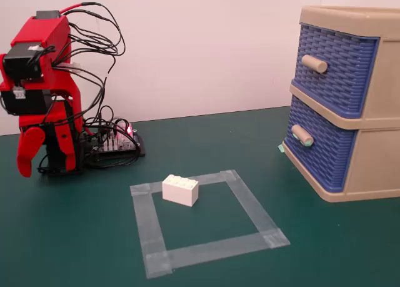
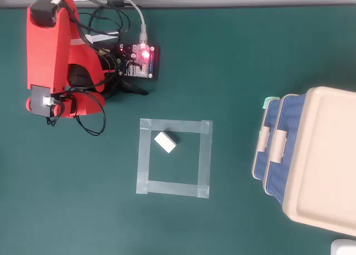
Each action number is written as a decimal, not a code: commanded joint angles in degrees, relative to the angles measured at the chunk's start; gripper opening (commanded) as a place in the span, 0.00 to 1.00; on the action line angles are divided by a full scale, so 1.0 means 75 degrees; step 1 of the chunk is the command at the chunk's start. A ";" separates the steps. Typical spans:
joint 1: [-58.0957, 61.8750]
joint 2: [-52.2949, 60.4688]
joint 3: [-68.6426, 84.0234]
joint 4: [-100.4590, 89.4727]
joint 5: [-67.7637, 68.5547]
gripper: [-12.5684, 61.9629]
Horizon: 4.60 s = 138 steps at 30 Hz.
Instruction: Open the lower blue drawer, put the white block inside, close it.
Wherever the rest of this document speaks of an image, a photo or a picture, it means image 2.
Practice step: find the white translucent plastic strip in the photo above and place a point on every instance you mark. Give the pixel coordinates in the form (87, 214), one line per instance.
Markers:
(97, 38)

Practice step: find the beige plastic drawer cabinet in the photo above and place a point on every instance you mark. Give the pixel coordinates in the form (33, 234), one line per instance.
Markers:
(325, 160)

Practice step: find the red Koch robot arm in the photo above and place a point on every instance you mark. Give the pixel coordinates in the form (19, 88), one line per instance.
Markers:
(47, 57)

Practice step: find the white cube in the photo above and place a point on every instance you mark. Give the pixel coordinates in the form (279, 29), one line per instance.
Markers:
(165, 142)

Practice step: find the clear tape strip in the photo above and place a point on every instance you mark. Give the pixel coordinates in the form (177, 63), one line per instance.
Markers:
(178, 125)
(143, 160)
(204, 160)
(172, 187)

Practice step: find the white object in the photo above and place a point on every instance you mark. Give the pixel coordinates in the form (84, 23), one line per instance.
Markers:
(345, 249)

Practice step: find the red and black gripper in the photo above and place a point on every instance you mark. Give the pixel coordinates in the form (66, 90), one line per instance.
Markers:
(71, 105)

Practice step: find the black controller board, red LED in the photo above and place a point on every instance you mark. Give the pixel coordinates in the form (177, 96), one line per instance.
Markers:
(139, 71)

